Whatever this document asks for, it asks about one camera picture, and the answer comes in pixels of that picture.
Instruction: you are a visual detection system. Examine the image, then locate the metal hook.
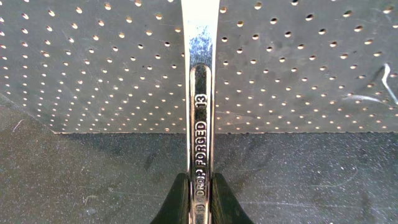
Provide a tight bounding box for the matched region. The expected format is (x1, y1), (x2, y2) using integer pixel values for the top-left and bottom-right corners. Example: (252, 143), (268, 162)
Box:
(341, 63), (398, 106)

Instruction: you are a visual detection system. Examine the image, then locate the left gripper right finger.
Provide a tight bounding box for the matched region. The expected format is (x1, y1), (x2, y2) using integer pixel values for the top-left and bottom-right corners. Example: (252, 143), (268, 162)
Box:
(211, 172), (256, 224)

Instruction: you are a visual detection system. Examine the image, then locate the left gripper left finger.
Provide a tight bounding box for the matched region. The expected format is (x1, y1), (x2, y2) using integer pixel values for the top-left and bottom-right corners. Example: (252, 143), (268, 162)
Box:
(150, 172), (192, 224)

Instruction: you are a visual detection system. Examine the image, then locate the black pegboard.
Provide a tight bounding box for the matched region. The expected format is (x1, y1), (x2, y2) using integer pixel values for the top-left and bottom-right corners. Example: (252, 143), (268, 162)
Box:
(0, 0), (398, 135)

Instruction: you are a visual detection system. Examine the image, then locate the wrench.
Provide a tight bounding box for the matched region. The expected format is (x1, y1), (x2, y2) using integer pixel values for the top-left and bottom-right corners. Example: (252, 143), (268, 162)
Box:
(180, 0), (221, 224)

